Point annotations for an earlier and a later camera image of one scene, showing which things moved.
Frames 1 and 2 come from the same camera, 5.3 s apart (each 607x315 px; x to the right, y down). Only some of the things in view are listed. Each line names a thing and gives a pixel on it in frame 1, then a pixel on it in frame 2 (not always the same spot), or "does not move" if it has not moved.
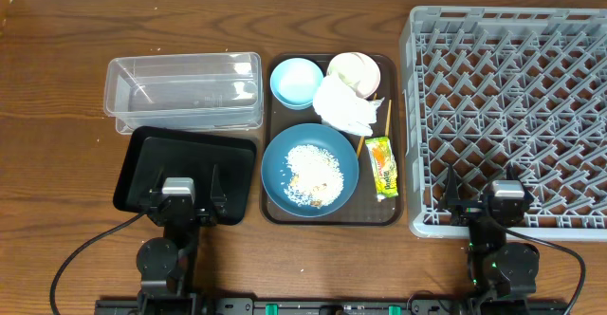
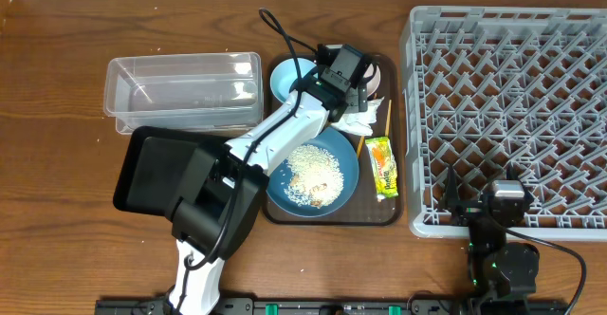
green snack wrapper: [384, 166] does not move
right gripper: [468, 211] does not move
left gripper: [219, 204] -> [360, 101]
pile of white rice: [317, 179] does not move
